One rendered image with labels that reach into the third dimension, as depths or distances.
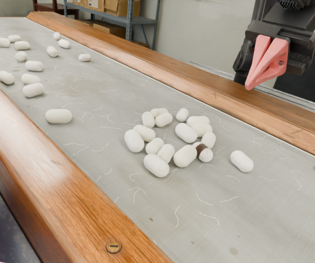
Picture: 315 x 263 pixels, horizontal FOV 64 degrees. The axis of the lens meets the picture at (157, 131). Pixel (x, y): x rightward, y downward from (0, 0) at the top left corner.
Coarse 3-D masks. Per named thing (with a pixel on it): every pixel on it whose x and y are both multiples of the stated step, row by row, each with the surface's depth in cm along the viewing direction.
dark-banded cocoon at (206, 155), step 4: (196, 144) 33; (208, 148) 33; (204, 152) 32; (208, 152) 32; (212, 152) 33; (200, 156) 32; (204, 156) 32; (208, 156) 32; (212, 156) 32; (204, 160) 32; (208, 160) 32
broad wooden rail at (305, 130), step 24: (48, 24) 88; (72, 24) 87; (96, 48) 71; (120, 48) 68; (144, 48) 71; (144, 72) 60; (168, 72) 57; (192, 72) 58; (192, 96) 51; (216, 96) 49; (240, 96) 49; (264, 96) 50; (240, 120) 45; (264, 120) 43; (288, 120) 42; (312, 120) 43; (312, 144) 39
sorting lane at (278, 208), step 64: (0, 64) 53; (64, 64) 58; (64, 128) 36; (128, 128) 38; (256, 128) 43; (128, 192) 27; (192, 192) 28; (256, 192) 29; (192, 256) 21; (256, 256) 22
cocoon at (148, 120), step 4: (148, 112) 39; (144, 116) 38; (148, 116) 38; (152, 116) 38; (144, 120) 38; (148, 120) 37; (152, 120) 38; (144, 124) 38; (148, 124) 37; (152, 124) 38
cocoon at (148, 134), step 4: (136, 128) 35; (140, 128) 35; (144, 128) 35; (148, 128) 35; (140, 132) 35; (144, 132) 34; (148, 132) 34; (152, 132) 34; (144, 136) 34; (148, 136) 34; (152, 136) 34; (144, 140) 35; (148, 140) 34
